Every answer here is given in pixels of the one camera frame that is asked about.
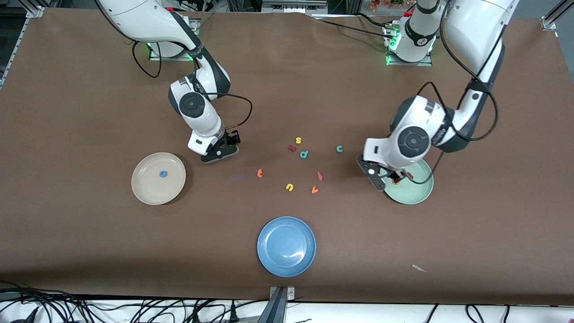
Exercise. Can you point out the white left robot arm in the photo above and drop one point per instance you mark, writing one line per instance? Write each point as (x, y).
(471, 27)

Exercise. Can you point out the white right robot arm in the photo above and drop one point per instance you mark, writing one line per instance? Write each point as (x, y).
(148, 22)

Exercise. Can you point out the light green plate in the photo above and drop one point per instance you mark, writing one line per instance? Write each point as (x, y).
(415, 193)

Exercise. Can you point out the beige brown plate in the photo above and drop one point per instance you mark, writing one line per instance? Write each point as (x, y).
(152, 188)

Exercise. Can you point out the white paper scrap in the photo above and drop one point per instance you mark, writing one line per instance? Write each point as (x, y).
(419, 268)

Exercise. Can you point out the blue plate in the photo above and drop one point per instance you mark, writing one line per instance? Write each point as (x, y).
(286, 246)

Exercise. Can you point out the grey metal device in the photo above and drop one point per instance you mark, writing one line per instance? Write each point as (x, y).
(293, 6)

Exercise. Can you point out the brown table cover sheet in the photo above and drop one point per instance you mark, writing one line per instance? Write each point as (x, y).
(89, 246)

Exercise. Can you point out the orange leaf decoration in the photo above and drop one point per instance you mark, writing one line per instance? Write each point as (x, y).
(381, 4)

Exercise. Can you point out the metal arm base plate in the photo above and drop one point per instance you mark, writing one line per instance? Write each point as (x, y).
(154, 57)
(403, 63)

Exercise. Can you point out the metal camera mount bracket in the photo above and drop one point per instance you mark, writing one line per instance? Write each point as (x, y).
(278, 305)

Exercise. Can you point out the aluminium frame rail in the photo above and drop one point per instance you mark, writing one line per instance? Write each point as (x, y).
(33, 11)
(550, 20)

